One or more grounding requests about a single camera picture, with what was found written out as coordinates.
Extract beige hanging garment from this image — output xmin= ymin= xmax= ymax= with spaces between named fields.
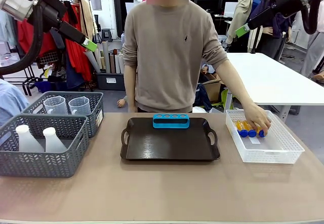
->
xmin=79 ymin=0 xmax=98 ymax=43

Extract person's right forearm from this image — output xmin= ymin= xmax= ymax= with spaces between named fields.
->
xmin=123 ymin=64 xmax=139 ymax=114

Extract blue test tube rack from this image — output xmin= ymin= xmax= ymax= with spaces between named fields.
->
xmin=152 ymin=113 xmax=190 ymax=130

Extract black clothes rack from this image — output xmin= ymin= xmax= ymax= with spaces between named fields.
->
xmin=5 ymin=0 xmax=89 ymax=97

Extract white background table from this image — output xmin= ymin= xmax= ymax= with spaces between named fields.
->
xmin=224 ymin=52 xmax=324 ymax=123

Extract person's left forearm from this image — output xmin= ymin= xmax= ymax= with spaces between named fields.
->
xmin=215 ymin=59 xmax=258 ymax=110

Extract white perforated plastic basket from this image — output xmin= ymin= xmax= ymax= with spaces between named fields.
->
xmin=225 ymin=109 xmax=305 ymax=164

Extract person's left hand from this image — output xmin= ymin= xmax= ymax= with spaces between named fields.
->
xmin=244 ymin=103 xmax=272 ymax=133

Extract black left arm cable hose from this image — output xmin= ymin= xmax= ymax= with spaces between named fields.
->
xmin=0 ymin=5 xmax=44 ymax=76

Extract red hanging garments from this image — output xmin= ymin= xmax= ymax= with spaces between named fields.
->
xmin=17 ymin=4 xmax=93 ymax=83

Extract person in beige sweater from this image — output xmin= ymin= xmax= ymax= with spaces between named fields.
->
xmin=122 ymin=0 xmax=230 ymax=114

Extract grey storage bin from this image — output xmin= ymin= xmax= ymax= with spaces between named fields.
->
xmin=96 ymin=72 xmax=126 ymax=91

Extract grey plastic basket with label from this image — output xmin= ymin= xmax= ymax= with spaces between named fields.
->
xmin=21 ymin=91 xmax=104 ymax=138

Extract mannequin in beige coat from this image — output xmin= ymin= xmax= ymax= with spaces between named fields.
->
xmin=226 ymin=0 xmax=267 ymax=54

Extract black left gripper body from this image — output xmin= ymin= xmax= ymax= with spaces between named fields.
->
xmin=27 ymin=0 xmax=68 ymax=33

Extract blue fabric bag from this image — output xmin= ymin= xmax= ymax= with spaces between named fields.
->
xmin=194 ymin=83 xmax=214 ymax=112

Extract white translucent conical flask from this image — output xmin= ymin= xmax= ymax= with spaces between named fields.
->
xmin=42 ymin=127 xmax=68 ymax=153
xmin=15 ymin=124 xmax=45 ymax=153

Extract brown paper roll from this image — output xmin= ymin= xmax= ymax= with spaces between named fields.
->
xmin=109 ymin=53 xmax=116 ymax=74

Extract cardboard box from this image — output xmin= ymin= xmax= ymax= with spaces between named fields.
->
xmin=202 ymin=72 xmax=225 ymax=103

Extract white paper roll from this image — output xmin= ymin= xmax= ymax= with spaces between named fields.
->
xmin=83 ymin=50 xmax=102 ymax=73

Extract clear plastic measuring beaker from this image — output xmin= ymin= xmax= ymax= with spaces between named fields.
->
xmin=43 ymin=96 xmax=68 ymax=116
xmin=68 ymin=97 xmax=92 ymax=116

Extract grey paper roll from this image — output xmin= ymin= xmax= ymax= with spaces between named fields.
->
xmin=102 ymin=41 xmax=111 ymax=74

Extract dark brown serving tray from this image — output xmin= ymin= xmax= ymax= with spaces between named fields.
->
xmin=120 ymin=117 xmax=221 ymax=162

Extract person in light blue shirt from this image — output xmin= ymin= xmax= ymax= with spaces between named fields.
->
xmin=0 ymin=78 xmax=30 ymax=127

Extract person in grey trousers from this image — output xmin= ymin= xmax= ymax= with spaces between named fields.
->
xmin=300 ymin=1 xmax=324 ymax=84

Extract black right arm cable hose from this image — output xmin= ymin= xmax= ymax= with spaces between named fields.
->
xmin=301 ymin=0 xmax=324 ymax=35

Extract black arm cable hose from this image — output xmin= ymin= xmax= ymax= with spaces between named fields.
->
xmin=301 ymin=0 xmax=324 ymax=35
xmin=0 ymin=5 xmax=44 ymax=76

